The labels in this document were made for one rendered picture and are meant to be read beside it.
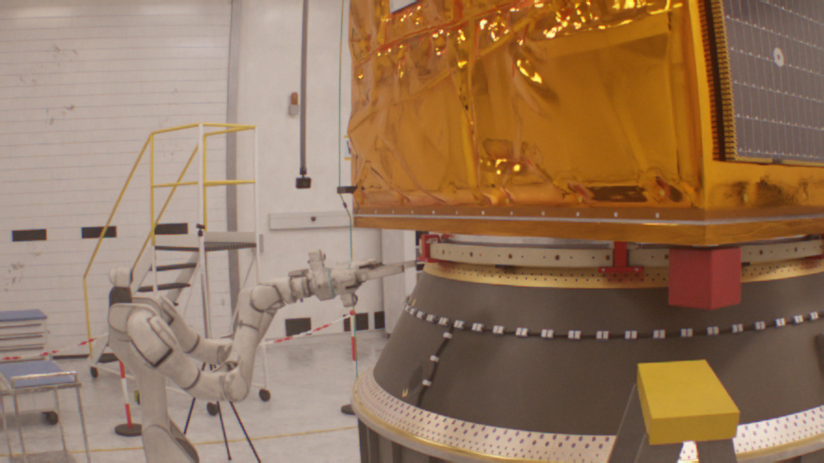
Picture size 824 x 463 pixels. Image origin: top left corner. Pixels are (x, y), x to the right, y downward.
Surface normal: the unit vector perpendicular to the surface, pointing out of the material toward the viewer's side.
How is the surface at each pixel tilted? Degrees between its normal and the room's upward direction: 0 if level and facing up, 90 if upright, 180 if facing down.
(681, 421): 90
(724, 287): 90
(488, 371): 62
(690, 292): 90
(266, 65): 90
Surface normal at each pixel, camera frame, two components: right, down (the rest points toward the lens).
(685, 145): -0.14, 0.00
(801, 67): 0.47, 0.02
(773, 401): 0.09, -0.43
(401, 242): -0.87, 0.04
